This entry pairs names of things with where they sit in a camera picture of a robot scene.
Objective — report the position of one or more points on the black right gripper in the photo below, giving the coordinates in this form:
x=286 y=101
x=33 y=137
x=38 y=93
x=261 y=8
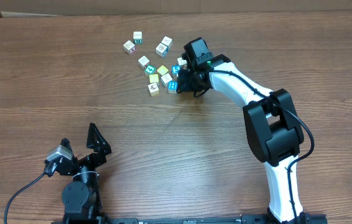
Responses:
x=185 y=82

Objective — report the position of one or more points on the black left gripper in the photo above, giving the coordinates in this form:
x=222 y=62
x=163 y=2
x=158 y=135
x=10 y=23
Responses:
x=84 y=160

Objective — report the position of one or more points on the blue number five block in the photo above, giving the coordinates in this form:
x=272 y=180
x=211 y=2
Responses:
x=175 y=70

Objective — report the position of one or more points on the yellow block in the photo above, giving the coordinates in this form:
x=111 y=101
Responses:
x=154 y=78
x=162 y=70

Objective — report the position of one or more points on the white acorn picture block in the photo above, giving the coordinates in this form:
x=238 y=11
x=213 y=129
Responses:
x=153 y=89

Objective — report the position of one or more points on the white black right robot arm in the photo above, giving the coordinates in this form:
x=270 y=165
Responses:
x=273 y=129

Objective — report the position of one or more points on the green number four block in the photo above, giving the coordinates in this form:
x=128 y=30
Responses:
x=149 y=70

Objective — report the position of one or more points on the white block blue side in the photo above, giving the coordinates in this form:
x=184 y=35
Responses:
x=161 y=50

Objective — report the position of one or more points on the white block red trim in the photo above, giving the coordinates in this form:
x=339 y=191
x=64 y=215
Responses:
x=144 y=62

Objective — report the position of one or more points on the white block green side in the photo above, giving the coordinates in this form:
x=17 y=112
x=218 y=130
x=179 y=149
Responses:
x=137 y=37

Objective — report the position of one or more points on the white block red side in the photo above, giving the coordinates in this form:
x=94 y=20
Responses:
x=129 y=47

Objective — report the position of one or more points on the brown cardboard backdrop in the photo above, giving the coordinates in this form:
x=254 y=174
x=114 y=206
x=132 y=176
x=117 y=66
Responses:
x=118 y=7

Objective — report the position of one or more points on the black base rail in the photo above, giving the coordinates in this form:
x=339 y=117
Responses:
x=243 y=219

